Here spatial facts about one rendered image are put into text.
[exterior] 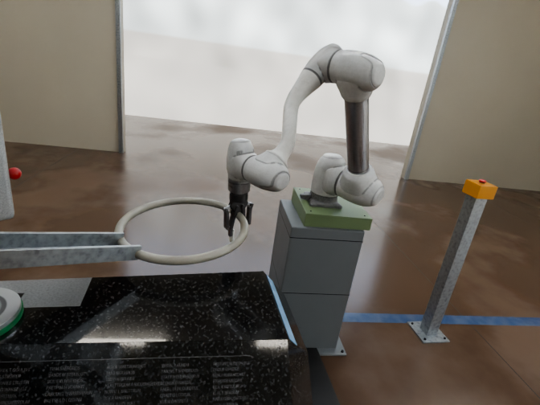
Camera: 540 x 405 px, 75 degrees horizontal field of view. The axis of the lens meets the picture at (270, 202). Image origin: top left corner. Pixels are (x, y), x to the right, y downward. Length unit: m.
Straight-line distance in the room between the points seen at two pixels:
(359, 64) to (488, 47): 5.73
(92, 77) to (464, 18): 5.68
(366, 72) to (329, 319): 1.37
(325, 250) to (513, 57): 5.97
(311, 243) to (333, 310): 0.47
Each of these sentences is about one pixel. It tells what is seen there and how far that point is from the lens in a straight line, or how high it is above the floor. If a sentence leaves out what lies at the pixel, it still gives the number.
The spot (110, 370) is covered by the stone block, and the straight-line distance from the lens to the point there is 1.03.
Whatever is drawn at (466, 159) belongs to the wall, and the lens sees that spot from 7.29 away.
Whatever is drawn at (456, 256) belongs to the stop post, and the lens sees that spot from 2.44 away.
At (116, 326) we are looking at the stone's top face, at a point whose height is 0.84.
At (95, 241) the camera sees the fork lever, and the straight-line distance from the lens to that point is 1.27.
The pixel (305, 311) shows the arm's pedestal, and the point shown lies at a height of 0.28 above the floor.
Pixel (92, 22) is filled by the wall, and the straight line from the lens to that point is 5.97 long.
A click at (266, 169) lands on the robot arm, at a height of 1.21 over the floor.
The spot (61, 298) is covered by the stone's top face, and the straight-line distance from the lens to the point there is 1.20.
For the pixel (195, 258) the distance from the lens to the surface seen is 1.16.
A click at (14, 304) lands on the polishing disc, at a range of 1.17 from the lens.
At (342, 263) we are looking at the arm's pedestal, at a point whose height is 0.60.
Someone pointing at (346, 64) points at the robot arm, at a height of 1.58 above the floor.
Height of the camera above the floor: 1.53
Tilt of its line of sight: 21 degrees down
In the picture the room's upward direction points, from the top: 8 degrees clockwise
